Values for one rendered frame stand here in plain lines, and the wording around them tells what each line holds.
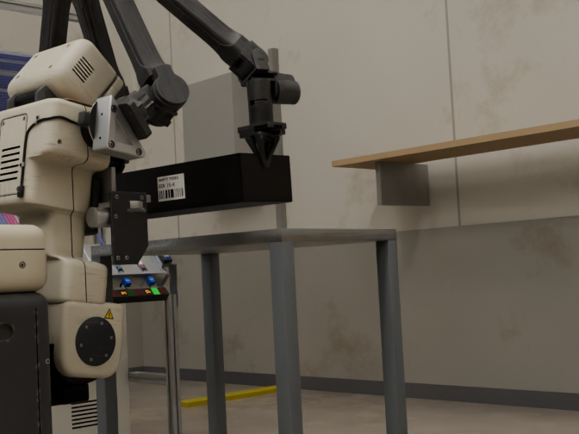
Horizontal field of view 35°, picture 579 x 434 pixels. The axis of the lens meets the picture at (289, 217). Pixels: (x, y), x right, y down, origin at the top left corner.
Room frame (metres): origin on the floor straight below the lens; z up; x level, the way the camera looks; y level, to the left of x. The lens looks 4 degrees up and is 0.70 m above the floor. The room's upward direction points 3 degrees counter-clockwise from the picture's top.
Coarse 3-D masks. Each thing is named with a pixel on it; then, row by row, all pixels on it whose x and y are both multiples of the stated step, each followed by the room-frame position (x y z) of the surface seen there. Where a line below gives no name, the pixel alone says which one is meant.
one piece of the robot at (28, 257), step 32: (0, 256) 1.64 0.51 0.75; (32, 256) 1.69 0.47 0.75; (0, 288) 1.65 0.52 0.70; (32, 288) 1.70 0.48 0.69; (0, 320) 1.64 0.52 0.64; (32, 320) 1.69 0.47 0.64; (0, 352) 1.64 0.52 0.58; (32, 352) 1.69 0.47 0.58; (0, 384) 1.64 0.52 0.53; (32, 384) 1.69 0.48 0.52; (0, 416) 1.64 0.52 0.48; (32, 416) 1.68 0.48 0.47
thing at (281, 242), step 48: (192, 240) 2.28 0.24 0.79; (240, 240) 2.17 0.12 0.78; (288, 240) 2.10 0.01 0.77; (336, 240) 2.24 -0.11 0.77; (384, 240) 2.40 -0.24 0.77; (288, 288) 2.10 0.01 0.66; (384, 288) 2.41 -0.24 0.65; (288, 336) 2.09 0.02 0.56; (384, 336) 2.41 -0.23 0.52; (96, 384) 2.54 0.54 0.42; (288, 384) 2.09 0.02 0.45; (384, 384) 2.42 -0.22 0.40; (288, 432) 2.09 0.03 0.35
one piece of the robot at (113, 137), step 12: (108, 96) 1.88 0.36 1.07; (96, 108) 1.90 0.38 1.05; (108, 108) 1.87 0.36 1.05; (96, 120) 1.89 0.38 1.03; (108, 120) 1.87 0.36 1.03; (120, 120) 1.89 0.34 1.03; (96, 132) 1.89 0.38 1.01; (108, 132) 1.87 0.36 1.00; (120, 132) 1.89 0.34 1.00; (132, 132) 1.91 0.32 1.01; (96, 144) 1.88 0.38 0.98; (108, 144) 1.86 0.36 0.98; (120, 144) 1.89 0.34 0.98; (132, 144) 1.91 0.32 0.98; (120, 156) 1.93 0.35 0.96; (132, 156) 1.92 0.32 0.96; (144, 156) 1.93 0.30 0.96
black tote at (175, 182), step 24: (168, 168) 2.25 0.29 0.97; (192, 168) 2.19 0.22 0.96; (216, 168) 2.14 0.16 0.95; (240, 168) 2.09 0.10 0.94; (264, 168) 2.15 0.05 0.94; (288, 168) 2.21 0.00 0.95; (144, 192) 2.31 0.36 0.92; (168, 192) 2.25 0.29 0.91; (192, 192) 2.20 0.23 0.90; (216, 192) 2.14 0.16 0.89; (240, 192) 2.09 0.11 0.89; (264, 192) 2.14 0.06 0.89; (288, 192) 2.21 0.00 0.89; (168, 216) 2.50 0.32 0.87
